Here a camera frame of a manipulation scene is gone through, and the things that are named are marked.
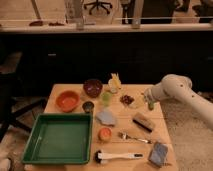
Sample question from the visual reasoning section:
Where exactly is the bunch of dark red grapes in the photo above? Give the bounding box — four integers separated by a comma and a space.
120, 95, 134, 105

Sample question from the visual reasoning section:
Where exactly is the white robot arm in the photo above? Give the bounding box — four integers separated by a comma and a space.
144, 74, 213, 131

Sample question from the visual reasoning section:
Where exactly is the dark red bowl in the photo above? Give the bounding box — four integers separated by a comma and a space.
83, 79, 103, 98

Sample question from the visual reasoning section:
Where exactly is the orange bowl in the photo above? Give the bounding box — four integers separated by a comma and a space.
55, 90, 80, 112

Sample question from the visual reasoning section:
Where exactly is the green pepper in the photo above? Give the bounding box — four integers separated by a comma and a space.
143, 93, 154, 111

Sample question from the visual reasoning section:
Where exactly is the black wooden brush block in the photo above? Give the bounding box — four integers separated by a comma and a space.
133, 113, 155, 132

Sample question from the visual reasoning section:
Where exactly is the yellow banana in white cup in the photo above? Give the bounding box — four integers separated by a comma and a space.
108, 73, 121, 93

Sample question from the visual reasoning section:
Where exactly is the small green cup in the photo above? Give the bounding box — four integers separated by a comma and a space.
101, 92, 112, 106

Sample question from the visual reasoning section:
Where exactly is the grey blue cloth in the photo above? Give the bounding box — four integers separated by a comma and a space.
96, 109, 116, 126

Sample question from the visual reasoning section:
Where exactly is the silver fork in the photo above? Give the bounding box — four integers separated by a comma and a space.
118, 132, 152, 144

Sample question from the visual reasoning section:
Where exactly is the blue sponge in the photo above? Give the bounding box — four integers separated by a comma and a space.
148, 142, 168, 167

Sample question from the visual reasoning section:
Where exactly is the small dark metal cup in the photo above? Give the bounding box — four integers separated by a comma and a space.
82, 101, 94, 113

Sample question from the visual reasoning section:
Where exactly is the black office chair base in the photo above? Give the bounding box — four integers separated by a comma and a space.
83, 0, 113, 14

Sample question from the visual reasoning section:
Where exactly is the green plastic tray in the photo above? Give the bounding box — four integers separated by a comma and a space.
22, 114, 93, 165

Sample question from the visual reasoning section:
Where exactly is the black chair at left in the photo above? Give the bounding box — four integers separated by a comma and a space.
0, 52, 47, 142

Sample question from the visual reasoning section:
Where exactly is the white handled dish brush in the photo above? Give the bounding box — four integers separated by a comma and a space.
94, 150, 143, 164

